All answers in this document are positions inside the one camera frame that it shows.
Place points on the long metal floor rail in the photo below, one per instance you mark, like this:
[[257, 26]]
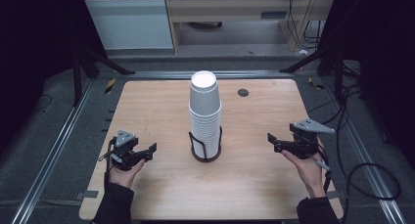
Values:
[[52, 158], [365, 165]]

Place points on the white cabinet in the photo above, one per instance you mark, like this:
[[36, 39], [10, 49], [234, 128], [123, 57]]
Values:
[[130, 23]]

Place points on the yellow black tape strip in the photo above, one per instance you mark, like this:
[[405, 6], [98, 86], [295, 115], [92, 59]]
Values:
[[315, 83], [110, 85]]

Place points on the person's left hand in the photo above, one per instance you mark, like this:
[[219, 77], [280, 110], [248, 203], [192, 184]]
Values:
[[122, 177]]

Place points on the round black table grommet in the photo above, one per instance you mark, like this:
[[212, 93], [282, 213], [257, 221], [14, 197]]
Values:
[[243, 92]]

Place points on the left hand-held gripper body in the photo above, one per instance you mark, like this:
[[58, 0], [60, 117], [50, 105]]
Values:
[[125, 152]]

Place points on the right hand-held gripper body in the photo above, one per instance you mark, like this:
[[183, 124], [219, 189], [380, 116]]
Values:
[[305, 142]]

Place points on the stack of white paper cups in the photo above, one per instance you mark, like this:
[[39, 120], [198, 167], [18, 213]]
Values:
[[205, 136]]

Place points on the dark curtain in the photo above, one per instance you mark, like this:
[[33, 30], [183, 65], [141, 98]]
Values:
[[32, 54], [385, 54]]

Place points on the light wooden desk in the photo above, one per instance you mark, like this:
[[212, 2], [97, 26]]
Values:
[[228, 8]]

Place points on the grey table corner bracket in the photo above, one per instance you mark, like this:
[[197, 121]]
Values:
[[87, 194], [334, 194]]

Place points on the black metal stand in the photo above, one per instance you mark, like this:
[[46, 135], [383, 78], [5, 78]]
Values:
[[339, 77], [77, 80]]

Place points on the person's right hand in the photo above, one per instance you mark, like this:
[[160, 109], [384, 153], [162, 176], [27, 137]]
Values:
[[310, 175]]

